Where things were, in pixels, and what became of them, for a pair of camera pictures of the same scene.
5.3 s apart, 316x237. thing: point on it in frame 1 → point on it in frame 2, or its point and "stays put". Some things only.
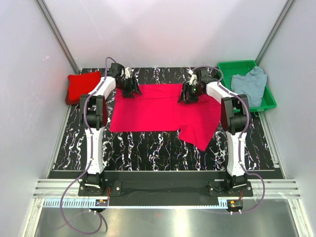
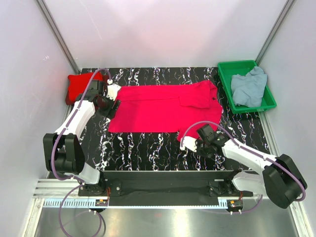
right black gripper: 190,99 → 198,142
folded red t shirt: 82,84 stays put
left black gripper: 128,93 → 110,112
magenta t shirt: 158,109 stays put
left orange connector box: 101,202 stays put
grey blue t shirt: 252,84 stays put
